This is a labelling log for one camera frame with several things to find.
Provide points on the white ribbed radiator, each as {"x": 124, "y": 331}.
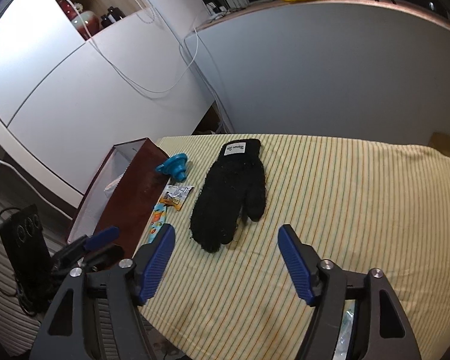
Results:
{"x": 3, "y": 326}

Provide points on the orange printed tube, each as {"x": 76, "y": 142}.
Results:
{"x": 158, "y": 221}

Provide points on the yellow striped tablecloth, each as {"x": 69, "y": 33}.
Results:
{"x": 341, "y": 195}

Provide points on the black box with round dials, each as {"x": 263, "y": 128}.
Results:
{"x": 22, "y": 247}

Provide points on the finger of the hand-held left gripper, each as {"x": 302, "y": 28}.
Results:
{"x": 103, "y": 237}
{"x": 105, "y": 258}

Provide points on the small snack packet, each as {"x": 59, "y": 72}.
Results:
{"x": 177, "y": 197}

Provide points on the dark red storage box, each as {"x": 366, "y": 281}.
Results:
{"x": 135, "y": 202}

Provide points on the red ceramic vase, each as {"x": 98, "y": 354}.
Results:
{"x": 86, "y": 22}

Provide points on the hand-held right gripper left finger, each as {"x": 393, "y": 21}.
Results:
{"x": 157, "y": 262}

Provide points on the black bottle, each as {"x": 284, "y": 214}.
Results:
{"x": 104, "y": 20}
{"x": 114, "y": 13}

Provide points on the blue plastic toy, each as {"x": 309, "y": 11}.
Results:
{"x": 172, "y": 165}

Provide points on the black knit glove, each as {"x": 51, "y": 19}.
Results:
{"x": 228, "y": 195}

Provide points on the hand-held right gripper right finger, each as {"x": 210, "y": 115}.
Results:
{"x": 296, "y": 266}

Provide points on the power strip with chargers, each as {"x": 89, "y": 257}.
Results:
{"x": 219, "y": 8}

